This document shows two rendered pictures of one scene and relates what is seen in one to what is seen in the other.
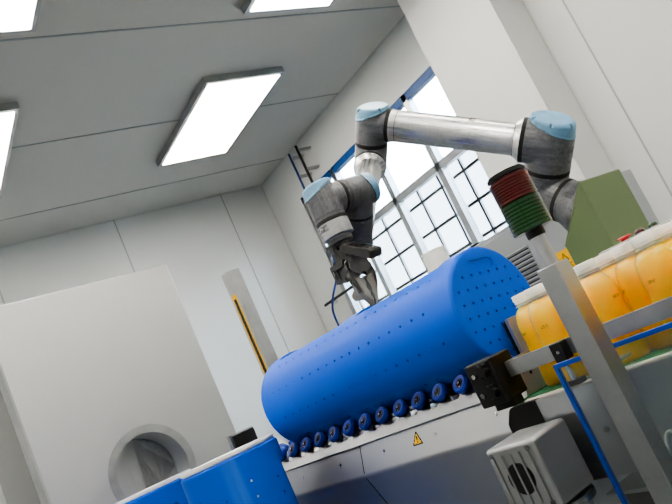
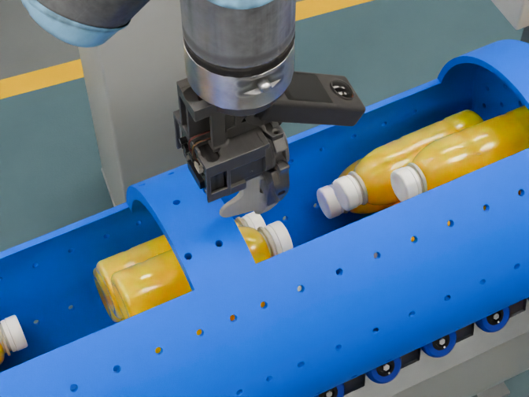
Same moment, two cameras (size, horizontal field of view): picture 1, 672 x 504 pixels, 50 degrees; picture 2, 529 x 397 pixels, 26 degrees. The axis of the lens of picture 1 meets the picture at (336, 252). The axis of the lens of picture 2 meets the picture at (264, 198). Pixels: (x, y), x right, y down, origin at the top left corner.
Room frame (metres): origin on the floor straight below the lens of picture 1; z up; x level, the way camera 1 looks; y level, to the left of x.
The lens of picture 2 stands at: (1.77, 0.58, 2.17)
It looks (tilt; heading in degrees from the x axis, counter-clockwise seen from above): 56 degrees down; 285
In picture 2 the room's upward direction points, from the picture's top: straight up
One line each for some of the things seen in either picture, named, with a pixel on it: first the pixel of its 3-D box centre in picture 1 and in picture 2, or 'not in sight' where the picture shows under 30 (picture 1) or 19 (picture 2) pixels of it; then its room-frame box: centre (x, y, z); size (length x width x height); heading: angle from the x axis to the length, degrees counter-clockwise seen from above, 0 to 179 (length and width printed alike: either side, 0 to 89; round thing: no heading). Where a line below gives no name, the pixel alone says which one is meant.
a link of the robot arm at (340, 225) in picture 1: (335, 231); (241, 58); (1.96, -0.02, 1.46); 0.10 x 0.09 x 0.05; 132
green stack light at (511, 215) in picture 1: (526, 215); not in sight; (1.12, -0.29, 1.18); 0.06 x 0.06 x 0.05
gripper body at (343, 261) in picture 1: (347, 259); (233, 121); (1.96, -0.02, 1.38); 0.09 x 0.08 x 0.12; 42
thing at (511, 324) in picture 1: (528, 340); not in sight; (1.64, -0.30, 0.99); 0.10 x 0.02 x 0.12; 132
